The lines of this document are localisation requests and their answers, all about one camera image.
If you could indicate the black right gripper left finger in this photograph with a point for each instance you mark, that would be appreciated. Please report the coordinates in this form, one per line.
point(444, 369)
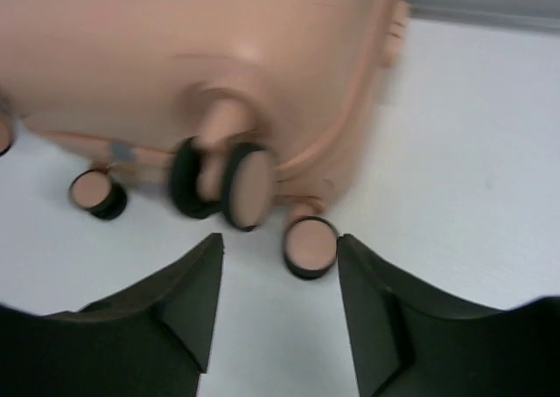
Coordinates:
point(153, 338)

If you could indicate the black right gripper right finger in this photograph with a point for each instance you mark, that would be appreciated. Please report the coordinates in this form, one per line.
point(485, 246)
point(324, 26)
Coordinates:
point(409, 338)

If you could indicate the pink suitcase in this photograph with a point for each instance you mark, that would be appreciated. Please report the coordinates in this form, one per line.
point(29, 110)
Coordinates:
point(233, 106)

